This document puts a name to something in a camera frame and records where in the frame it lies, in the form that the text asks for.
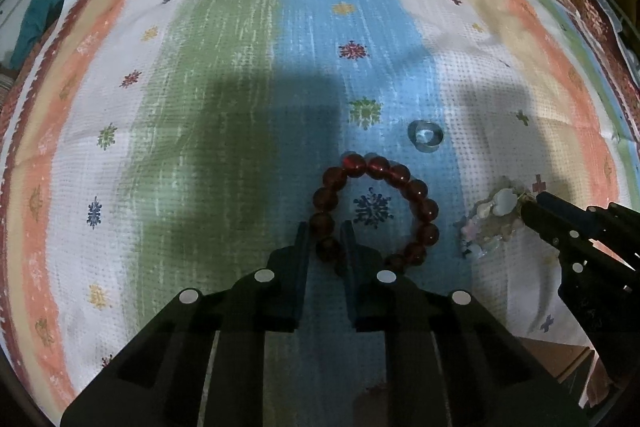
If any silver ring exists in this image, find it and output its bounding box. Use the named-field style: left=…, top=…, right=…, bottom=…
left=407, top=119, right=445, bottom=154

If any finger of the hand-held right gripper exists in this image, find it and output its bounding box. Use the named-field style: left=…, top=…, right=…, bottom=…
left=534, top=191, right=603, bottom=233
left=520, top=204, right=587, bottom=274

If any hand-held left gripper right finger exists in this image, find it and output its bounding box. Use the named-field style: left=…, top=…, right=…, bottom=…
left=340, top=219, right=592, bottom=427

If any pastel stone bracelet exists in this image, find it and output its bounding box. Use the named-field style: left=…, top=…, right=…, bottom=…
left=457, top=177, right=534, bottom=261

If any dark red bead bracelet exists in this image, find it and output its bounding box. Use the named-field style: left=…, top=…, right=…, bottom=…
left=309, top=153, right=441, bottom=276

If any striped pastel mat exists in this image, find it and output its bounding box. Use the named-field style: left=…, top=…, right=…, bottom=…
left=0, top=0, right=637, bottom=410

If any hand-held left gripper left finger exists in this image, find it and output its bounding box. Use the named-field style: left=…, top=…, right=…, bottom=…
left=60, top=222, right=311, bottom=427

